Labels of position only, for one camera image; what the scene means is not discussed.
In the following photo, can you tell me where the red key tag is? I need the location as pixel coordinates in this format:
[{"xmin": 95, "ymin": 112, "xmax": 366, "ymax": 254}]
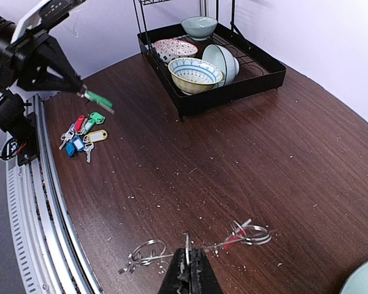
[
  {"xmin": 223, "ymin": 230, "xmax": 246, "ymax": 250},
  {"xmin": 71, "ymin": 115, "xmax": 85, "ymax": 132}
]

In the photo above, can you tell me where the light blue flower plate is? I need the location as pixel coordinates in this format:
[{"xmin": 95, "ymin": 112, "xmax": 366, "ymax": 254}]
[{"xmin": 340, "ymin": 261, "xmax": 368, "ymax": 294}]

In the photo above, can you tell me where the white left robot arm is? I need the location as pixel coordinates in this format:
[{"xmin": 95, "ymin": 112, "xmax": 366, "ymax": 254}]
[{"xmin": 0, "ymin": 1, "xmax": 86, "ymax": 166}]

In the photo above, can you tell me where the red patterned bowl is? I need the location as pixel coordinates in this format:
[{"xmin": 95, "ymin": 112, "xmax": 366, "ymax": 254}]
[{"xmin": 153, "ymin": 39, "xmax": 198, "ymax": 64}]

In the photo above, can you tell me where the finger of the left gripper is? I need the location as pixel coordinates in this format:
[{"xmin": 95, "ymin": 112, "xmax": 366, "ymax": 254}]
[
  {"xmin": 42, "ymin": 36, "xmax": 81, "ymax": 79},
  {"xmin": 17, "ymin": 72, "xmax": 83, "ymax": 92}
]

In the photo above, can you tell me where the silver keys bunch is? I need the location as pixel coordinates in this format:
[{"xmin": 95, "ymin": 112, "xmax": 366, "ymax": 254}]
[{"xmin": 59, "ymin": 123, "xmax": 94, "ymax": 164}]

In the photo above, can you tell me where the celadon green bowl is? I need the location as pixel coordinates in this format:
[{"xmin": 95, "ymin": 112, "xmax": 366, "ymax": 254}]
[{"xmin": 181, "ymin": 17, "xmax": 218, "ymax": 41}]

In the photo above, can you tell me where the light blue bowl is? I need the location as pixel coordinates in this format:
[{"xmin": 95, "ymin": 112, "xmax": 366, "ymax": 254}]
[{"xmin": 202, "ymin": 44, "xmax": 240, "ymax": 88}]

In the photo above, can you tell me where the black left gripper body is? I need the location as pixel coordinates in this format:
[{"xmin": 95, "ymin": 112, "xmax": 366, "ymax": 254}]
[{"xmin": 0, "ymin": 33, "xmax": 55, "ymax": 92}]

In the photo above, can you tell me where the blue key tag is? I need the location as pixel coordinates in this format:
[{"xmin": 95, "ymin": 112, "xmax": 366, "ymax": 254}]
[{"xmin": 65, "ymin": 136, "xmax": 85, "ymax": 157}]

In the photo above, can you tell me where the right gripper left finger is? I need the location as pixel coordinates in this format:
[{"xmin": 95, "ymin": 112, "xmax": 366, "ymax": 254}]
[{"xmin": 158, "ymin": 248, "xmax": 190, "ymax": 294}]

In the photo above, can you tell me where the green key tag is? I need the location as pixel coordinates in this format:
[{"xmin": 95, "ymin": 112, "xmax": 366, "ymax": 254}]
[
  {"xmin": 85, "ymin": 91, "xmax": 113, "ymax": 108},
  {"xmin": 84, "ymin": 111, "xmax": 105, "ymax": 134}
]

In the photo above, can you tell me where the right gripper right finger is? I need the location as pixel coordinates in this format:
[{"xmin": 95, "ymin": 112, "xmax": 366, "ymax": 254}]
[{"xmin": 190, "ymin": 249, "xmax": 223, "ymax": 294}]

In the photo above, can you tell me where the yellow key tag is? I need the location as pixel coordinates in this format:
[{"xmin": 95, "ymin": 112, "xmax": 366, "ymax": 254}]
[{"xmin": 83, "ymin": 129, "xmax": 108, "ymax": 143}]

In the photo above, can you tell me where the yellow blue patterned bowl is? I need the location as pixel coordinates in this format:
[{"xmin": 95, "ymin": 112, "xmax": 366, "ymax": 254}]
[{"xmin": 167, "ymin": 58, "xmax": 224, "ymax": 95}]

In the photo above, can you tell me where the black wire dish rack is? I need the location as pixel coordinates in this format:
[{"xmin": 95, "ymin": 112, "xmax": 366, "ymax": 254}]
[{"xmin": 133, "ymin": 1, "xmax": 286, "ymax": 118}]

